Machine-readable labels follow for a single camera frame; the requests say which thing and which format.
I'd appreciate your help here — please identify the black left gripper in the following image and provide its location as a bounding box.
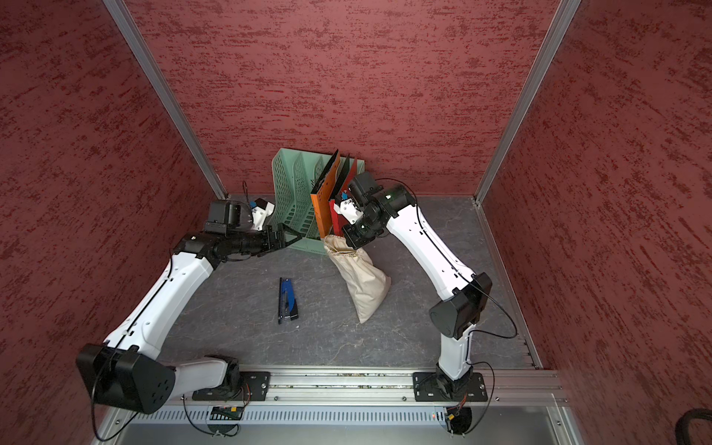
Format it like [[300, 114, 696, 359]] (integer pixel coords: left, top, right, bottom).
[[228, 223, 302, 255]]

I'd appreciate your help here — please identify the left aluminium corner post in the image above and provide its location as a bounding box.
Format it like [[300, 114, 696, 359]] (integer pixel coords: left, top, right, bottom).
[[103, 0, 229, 200]]

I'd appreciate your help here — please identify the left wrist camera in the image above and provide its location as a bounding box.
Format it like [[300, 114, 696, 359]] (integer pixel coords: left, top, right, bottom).
[[203, 198, 276, 235]]

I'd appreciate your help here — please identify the beige cloth soil bag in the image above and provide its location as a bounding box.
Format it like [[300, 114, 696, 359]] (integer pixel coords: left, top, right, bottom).
[[323, 235, 391, 324]]

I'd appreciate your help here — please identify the black mounting plate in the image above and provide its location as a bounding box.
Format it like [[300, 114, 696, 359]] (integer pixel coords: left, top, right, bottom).
[[412, 372, 489, 403], [191, 372, 272, 402]]

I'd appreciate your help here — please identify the aluminium corner post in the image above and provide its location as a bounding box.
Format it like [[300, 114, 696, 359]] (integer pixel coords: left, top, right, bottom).
[[103, 0, 229, 200], [475, 0, 581, 207]]

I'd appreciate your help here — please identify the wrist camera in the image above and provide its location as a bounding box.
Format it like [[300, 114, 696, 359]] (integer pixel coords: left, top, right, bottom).
[[336, 172, 384, 224], [203, 198, 276, 235]]

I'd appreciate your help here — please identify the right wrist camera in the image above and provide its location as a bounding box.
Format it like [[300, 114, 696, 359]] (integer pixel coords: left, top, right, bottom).
[[336, 172, 384, 224]]

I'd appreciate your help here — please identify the right aluminium corner post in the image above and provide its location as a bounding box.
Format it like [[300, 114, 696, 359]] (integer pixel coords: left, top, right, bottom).
[[475, 0, 581, 207]]

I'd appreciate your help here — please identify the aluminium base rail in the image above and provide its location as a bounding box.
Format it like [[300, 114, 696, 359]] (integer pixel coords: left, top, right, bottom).
[[113, 363, 568, 407]]

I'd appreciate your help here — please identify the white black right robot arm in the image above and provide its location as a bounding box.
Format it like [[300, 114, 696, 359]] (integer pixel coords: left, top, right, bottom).
[[337, 185, 491, 383]]

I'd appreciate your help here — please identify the blue black stapler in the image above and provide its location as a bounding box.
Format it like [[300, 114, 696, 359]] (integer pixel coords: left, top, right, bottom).
[[277, 277, 299, 324]]

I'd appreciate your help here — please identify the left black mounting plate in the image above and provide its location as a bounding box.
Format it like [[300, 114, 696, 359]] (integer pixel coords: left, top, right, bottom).
[[191, 372, 272, 402]]

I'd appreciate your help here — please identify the orange folder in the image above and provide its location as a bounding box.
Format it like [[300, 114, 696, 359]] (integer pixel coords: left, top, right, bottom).
[[310, 149, 340, 238]]

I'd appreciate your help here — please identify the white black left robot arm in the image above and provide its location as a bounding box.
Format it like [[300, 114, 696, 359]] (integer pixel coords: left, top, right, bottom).
[[76, 224, 302, 415]]

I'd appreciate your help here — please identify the black corrugated hose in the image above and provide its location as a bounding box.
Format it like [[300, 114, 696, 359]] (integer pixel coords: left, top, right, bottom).
[[675, 408, 712, 445]]

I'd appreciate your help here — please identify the red folder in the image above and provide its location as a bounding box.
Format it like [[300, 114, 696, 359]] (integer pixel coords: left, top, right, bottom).
[[329, 157, 358, 237]]

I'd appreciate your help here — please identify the green perforated file organizer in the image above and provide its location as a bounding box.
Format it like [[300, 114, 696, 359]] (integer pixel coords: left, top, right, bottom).
[[270, 148, 330, 256]]

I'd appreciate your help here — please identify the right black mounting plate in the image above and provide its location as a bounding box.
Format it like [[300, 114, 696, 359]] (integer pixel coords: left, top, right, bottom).
[[412, 372, 489, 403]]

